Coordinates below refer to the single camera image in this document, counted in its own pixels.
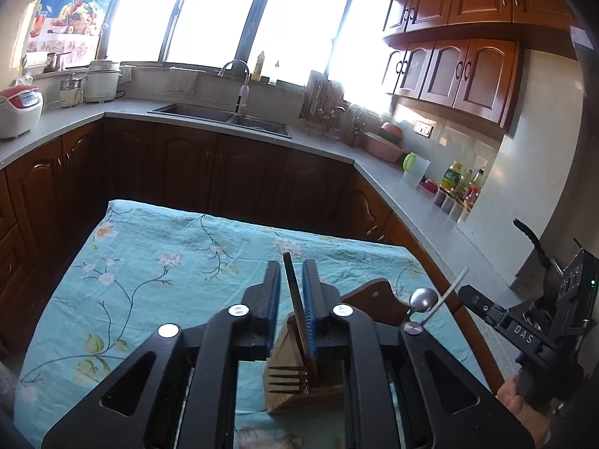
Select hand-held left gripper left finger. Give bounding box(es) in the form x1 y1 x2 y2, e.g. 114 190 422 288
41 261 282 449

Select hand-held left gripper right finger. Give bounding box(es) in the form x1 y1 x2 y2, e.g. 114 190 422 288
302 259 535 449

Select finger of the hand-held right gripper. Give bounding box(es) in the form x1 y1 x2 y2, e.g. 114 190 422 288
457 284 549 362

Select dark metal utensil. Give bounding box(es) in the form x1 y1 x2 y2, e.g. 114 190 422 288
282 251 320 384

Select metal spoon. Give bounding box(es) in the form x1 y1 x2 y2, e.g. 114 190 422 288
409 287 439 315
420 268 469 324

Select wooden slatted utensil holder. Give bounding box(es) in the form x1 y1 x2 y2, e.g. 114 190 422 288
263 278 411 415

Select dish rack with utensils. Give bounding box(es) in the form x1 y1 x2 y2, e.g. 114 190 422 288
298 70 348 137

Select person's right hand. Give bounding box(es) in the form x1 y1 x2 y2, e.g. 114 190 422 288
496 376 554 448

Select black wok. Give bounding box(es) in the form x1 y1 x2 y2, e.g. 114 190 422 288
512 218 554 271

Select white spice jar set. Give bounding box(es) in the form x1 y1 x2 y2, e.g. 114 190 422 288
435 186 469 223

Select blue floral tablecloth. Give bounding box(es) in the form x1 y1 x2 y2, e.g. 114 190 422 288
13 199 498 449

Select pale crumpled cloth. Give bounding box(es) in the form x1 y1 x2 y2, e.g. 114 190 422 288
238 425 306 449

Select yellow label oil bottle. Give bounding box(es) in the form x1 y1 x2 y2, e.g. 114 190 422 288
440 161 464 193

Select grey kitchen countertop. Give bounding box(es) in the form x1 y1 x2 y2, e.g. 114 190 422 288
0 96 539 302

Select clear pitcher with green lid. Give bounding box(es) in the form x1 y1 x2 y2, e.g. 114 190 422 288
402 152 432 189

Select pink basin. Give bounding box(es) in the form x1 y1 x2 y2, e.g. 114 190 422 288
364 131 407 165

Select wooden base cabinets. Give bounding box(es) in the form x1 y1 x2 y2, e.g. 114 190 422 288
0 117 509 387

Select knife block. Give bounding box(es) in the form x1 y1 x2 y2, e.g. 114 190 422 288
343 105 371 149

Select pink lidded bowl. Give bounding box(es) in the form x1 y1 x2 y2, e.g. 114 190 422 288
378 121 404 144

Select steel kitchen sink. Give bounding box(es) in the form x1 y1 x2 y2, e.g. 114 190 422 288
147 101 292 140

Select chrome kitchen faucet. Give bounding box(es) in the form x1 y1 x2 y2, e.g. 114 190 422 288
217 59 252 116

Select yellow dish soap bottle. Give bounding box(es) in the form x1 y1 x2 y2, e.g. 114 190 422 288
250 50 267 82

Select white hanging dishcloth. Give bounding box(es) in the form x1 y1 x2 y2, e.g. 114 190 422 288
164 67 200 95

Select white slow cooker pot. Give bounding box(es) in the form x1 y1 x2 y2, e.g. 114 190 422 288
83 59 124 103

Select grey range hood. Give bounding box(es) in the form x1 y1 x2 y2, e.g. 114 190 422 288
569 25 592 60

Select small white blender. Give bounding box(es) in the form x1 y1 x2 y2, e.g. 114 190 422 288
59 74 86 109

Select large kitchen window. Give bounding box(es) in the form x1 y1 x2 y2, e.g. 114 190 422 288
100 0 404 114

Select white and red rice cooker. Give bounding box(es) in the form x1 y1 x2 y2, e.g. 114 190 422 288
0 85 44 140

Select paper towel roll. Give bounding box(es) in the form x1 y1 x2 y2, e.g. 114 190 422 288
22 51 50 74

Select fruit and palm wall poster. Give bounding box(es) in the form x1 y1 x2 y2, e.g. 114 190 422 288
25 0 128 69

